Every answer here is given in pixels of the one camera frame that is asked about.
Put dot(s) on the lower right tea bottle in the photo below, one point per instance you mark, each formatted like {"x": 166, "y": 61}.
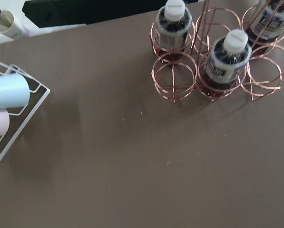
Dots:
{"x": 172, "y": 24}

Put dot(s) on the tea bottle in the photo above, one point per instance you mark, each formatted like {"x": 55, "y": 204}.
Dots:
{"x": 172, "y": 24}
{"x": 267, "y": 23}
{"x": 225, "y": 62}

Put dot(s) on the lower left tea bottle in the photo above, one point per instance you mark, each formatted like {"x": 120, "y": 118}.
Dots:
{"x": 225, "y": 62}

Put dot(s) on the white cup rack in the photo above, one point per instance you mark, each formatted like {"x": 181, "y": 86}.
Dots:
{"x": 20, "y": 116}

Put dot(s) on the light blue cup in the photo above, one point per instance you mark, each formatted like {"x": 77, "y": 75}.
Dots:
{"x": 14, "y": 91}

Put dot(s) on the black monitor base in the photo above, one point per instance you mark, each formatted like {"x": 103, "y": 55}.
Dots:
{"x": 52, "y": 13}

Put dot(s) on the upper tea bottle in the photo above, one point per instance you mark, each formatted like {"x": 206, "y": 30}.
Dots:
{"x": 267, "y": 23}

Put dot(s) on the paper cup with utensils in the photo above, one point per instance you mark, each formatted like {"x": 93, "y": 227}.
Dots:
{"x": 10, "y": 26}

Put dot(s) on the copper wire bottle rack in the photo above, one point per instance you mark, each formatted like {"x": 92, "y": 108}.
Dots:
{"x": 175, "y": 80}

